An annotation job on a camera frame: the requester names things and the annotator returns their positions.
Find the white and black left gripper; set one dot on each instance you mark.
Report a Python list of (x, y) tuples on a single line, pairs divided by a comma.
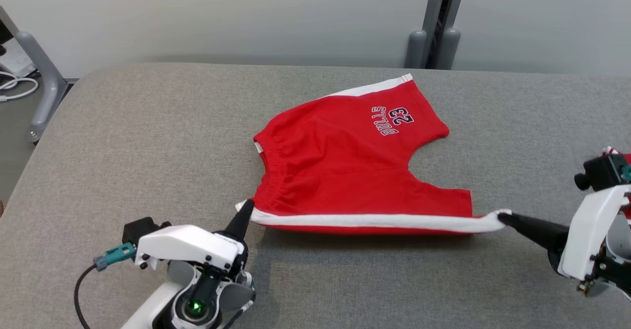
[(192, 242)]

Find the grey metal frame leg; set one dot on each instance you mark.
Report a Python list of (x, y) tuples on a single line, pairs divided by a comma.
[(49, 92)]

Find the white power adapter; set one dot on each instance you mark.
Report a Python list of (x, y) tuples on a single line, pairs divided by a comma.
[(17, 60)]

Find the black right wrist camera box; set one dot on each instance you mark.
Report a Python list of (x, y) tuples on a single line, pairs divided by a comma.
[(601, 171)]

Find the red shorts with white stripe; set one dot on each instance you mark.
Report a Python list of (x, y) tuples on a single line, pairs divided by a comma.
[(345, 161)]

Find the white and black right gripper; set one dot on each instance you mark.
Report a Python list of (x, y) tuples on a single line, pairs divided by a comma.
[(589, 235)]

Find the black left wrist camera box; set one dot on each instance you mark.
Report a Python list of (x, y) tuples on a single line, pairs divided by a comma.
[(138, 230)]

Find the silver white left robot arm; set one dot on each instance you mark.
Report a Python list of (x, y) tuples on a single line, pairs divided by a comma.
[(148, 309)]

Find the grey partition post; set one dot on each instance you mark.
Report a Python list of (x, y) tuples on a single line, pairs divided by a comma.
[(415, 48)]

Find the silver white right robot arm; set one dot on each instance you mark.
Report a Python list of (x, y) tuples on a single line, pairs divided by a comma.
[(618, 230)]

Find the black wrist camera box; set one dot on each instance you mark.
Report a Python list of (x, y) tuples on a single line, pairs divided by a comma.
[(601, 171), (138, 230)]

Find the red jersey with white sleeves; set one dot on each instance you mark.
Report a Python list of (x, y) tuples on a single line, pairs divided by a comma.
[(627, 157)]

